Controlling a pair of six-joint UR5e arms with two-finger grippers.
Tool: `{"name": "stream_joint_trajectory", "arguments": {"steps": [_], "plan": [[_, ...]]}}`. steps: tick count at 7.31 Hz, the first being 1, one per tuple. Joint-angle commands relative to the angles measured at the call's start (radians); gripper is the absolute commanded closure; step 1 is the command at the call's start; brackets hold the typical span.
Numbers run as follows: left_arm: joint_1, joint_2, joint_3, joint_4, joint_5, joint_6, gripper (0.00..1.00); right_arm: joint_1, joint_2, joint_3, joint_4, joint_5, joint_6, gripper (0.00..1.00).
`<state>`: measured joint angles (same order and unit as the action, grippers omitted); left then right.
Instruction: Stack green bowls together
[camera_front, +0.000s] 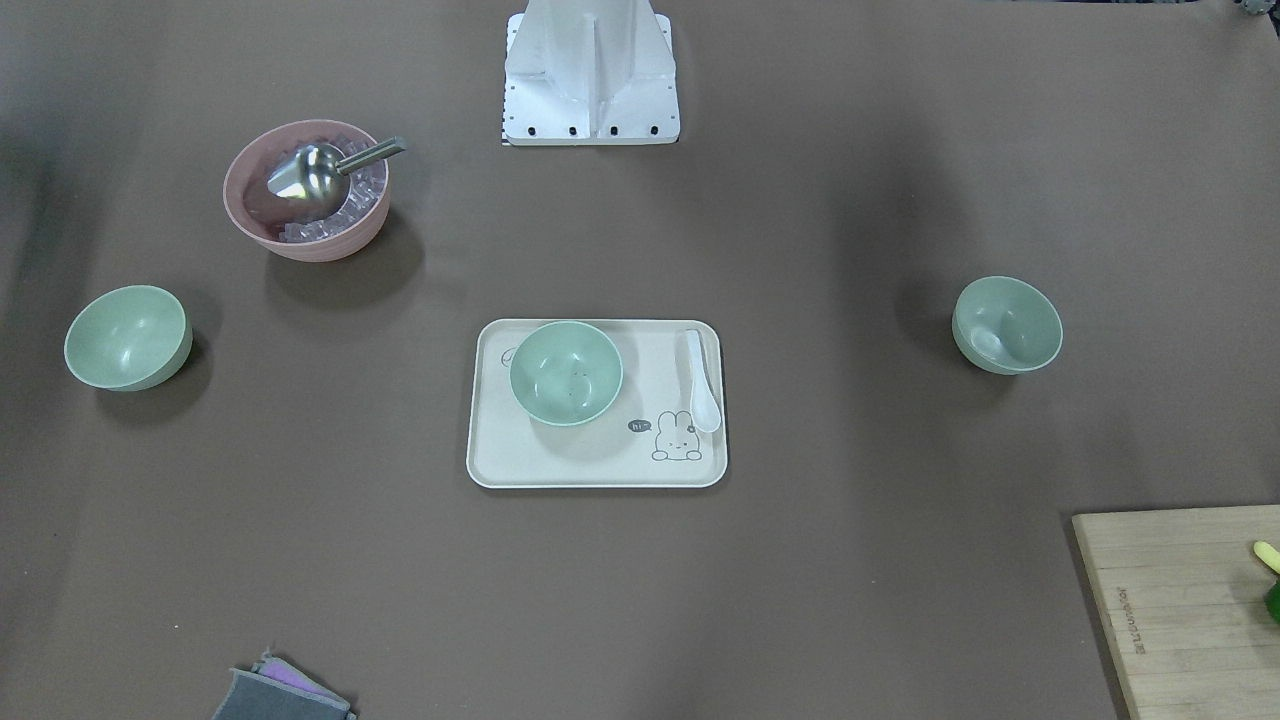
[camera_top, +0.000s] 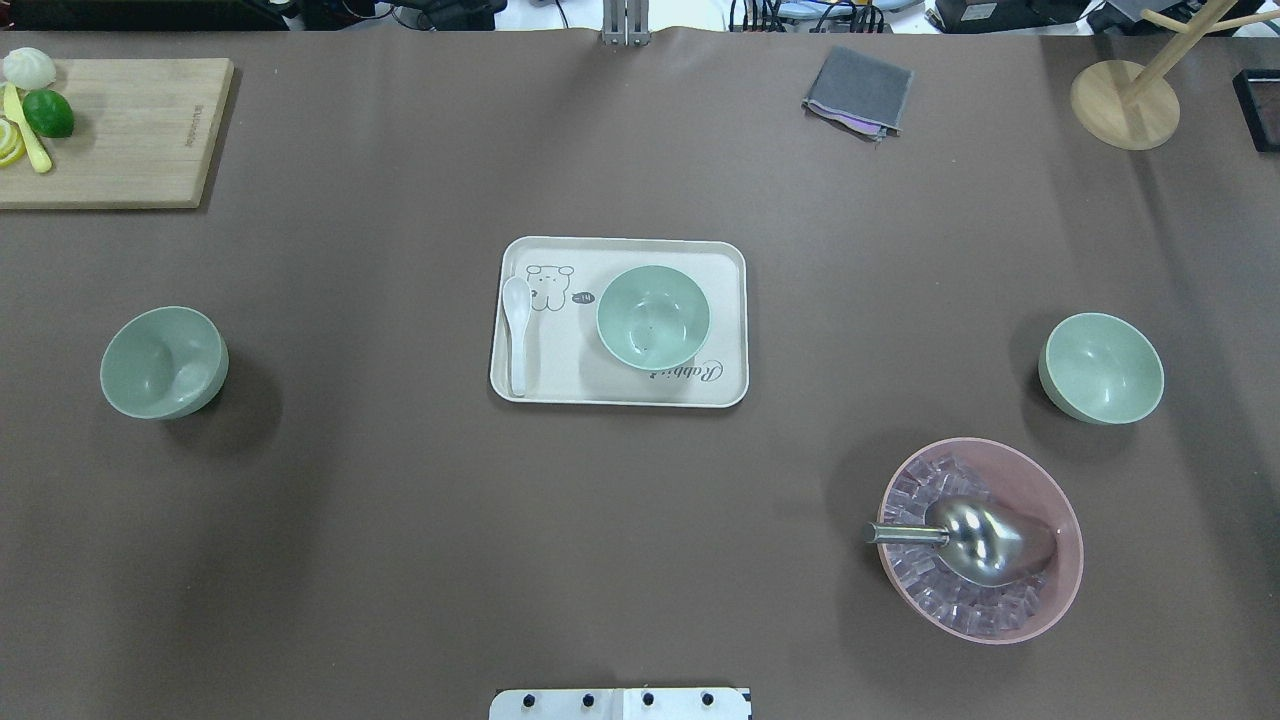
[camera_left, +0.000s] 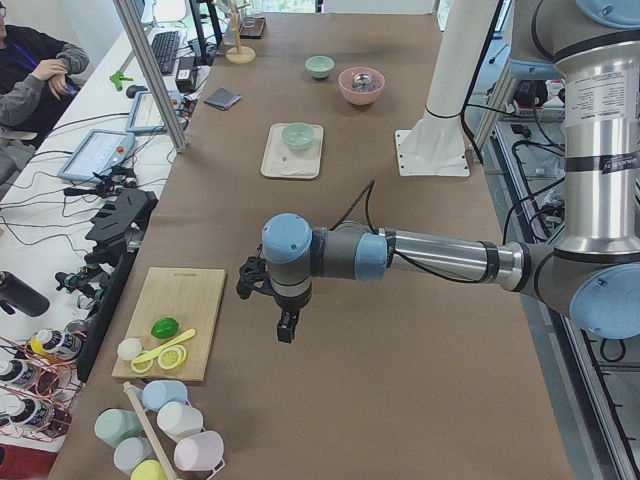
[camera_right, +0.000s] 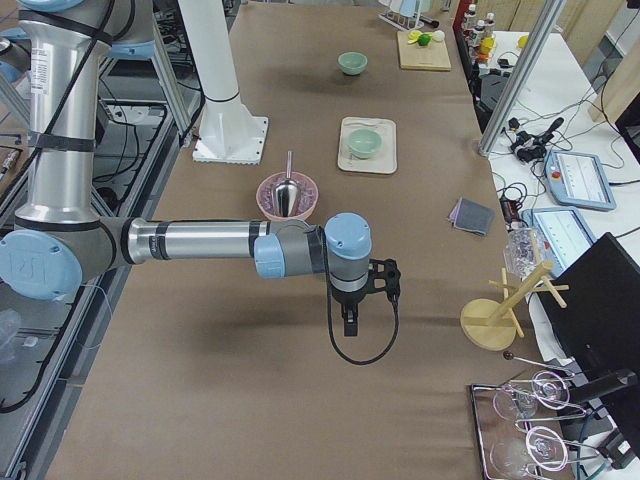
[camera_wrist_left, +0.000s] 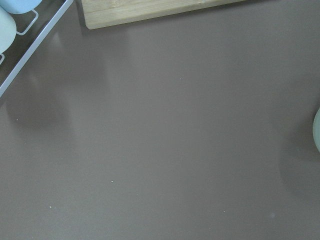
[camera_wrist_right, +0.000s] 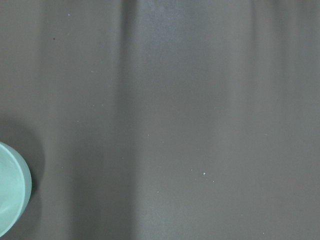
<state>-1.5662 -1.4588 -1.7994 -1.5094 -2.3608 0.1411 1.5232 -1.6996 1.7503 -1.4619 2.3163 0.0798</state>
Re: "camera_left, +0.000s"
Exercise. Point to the seated person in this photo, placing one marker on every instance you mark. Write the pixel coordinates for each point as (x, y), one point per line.
(36, 71)

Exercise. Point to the yellow cup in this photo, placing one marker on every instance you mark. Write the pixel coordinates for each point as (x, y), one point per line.
(150, 469)

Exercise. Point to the white garlic toy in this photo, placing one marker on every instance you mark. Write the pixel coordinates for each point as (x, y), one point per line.
(129, 348)

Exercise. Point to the lemon slice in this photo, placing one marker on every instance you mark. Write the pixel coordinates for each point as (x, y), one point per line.
(172, 357)
(141, 367)

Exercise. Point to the wooden cutting board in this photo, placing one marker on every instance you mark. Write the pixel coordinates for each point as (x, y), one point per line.
(174, 318)

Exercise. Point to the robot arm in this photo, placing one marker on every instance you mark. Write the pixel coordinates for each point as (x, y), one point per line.
(591, 273)

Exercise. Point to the pink cup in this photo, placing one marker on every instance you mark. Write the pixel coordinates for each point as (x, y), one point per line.
(203, 451)

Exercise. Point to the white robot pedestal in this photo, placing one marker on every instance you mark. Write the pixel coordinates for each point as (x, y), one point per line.
(435, 146)

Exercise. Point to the aluminium frame post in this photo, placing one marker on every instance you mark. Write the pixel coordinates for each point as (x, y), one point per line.
(127, 14)

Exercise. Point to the yellow plastic knife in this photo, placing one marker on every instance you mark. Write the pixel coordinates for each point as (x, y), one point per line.
(152, 354)

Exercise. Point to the green lime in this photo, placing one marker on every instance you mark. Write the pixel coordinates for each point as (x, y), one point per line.
(165, 328)

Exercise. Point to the grey cup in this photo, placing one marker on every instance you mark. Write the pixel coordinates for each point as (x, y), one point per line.
(130, 453)

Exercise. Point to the grey cloth stack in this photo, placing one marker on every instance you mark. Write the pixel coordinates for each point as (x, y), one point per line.
(222, 99)

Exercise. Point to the beige serving tray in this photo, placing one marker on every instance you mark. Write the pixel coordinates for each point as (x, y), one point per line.
(279, 161)

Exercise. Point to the pink bowl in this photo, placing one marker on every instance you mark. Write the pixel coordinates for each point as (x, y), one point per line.
(358, 98)

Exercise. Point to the blue teach pendant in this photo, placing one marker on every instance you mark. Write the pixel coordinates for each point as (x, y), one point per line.
(97, 154)
(144, 117)

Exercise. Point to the black tool rack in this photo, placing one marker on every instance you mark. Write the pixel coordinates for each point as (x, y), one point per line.
(112, 234)

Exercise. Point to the wooden mug tree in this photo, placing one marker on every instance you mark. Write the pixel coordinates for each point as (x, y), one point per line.
(237, 54)

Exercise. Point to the green bowl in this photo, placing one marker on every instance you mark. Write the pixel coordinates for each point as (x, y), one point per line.
(319, 66)
(298, 136)

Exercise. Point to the blue cup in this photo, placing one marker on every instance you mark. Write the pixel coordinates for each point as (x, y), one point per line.
(157, 393)

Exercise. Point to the metal scoop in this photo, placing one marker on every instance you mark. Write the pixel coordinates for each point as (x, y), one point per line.
(363, 82)

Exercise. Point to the green bowl on tray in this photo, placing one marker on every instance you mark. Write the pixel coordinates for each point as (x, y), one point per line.
(298, 136)

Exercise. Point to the green cup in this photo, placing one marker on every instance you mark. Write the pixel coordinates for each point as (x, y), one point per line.
(116, 425)

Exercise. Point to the white cup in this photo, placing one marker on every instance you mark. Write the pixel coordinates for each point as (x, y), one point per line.
(179, 421)

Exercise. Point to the yellow sauce bottle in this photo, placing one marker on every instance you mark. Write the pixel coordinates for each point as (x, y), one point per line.
(62, 345)

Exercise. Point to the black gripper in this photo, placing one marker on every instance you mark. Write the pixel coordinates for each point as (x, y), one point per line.
(289, 306)

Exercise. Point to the black keyboard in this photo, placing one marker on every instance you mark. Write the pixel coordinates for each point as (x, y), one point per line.
(164, 47)

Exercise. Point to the wooden cup rack rod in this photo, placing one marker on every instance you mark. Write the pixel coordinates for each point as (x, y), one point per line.
(131, 392)

